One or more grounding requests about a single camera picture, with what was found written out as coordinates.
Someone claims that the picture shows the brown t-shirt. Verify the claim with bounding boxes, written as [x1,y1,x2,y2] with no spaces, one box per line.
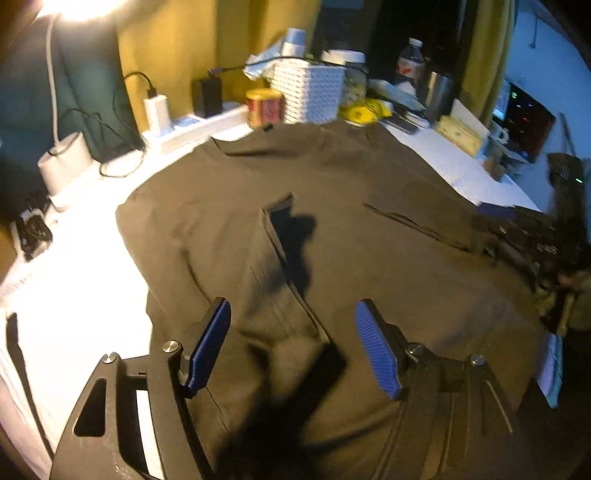
[116,122,542,479]

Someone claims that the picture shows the white mug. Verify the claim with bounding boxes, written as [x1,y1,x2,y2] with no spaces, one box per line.
[489,122,510,145]

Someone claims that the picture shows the computer monitor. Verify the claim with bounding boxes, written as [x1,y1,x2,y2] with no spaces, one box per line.
[493,80,556,163]

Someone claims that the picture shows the white textured table cloth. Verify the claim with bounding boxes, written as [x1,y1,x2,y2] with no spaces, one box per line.
[0,103,541,480]

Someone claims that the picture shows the yellow tissue box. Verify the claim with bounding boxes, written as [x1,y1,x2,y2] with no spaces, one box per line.
[435,99,490,158]

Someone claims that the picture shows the stainless steel tumbler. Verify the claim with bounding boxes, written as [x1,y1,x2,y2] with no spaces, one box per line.
[417,69,455,124]

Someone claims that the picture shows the black smartphone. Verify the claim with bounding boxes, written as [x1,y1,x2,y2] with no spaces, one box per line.
[382,115,419,135]

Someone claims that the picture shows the black clips bundle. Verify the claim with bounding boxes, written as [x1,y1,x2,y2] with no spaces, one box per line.
[10,191,53,262]

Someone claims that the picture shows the white power strip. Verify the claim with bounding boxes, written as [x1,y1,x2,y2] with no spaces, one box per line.
[141,101,249,153]

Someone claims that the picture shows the wet wipes pack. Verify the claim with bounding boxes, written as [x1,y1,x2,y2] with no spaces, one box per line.
[368,79,426,112]

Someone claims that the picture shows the white usb charger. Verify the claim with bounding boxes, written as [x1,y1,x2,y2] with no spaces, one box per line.
[143,94,171,135]

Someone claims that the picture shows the clear water bottle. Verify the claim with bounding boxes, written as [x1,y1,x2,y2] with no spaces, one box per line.
[397,38,425,87]

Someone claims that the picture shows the yellow snack bag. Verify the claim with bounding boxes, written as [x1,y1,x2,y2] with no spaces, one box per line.
[339,98,393,126]

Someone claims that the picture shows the right yellow curtain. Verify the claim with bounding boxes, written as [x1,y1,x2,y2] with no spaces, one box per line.
[460,0,517,126]

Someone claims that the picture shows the yellow curtain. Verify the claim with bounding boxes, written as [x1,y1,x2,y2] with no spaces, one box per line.
[115,0,321,118]
[460,0,517,126]

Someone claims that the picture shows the white desk lamp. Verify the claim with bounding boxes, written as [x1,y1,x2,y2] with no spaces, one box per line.
[36,0,136,197]

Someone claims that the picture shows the red tin can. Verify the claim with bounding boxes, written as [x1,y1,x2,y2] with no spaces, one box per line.
[246,88,284,129]

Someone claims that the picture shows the black power adapter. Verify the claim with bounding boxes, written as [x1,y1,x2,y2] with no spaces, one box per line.
[190,76,223,118]

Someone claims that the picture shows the white perforated plastic basket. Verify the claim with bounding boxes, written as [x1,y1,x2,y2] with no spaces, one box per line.
[270,59,346,124]

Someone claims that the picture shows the teal curtain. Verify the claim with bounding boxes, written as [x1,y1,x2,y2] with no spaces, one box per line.
[1,15,139,219]

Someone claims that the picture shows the black strap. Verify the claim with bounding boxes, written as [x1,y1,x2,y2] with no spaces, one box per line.
[5,312,56,462]

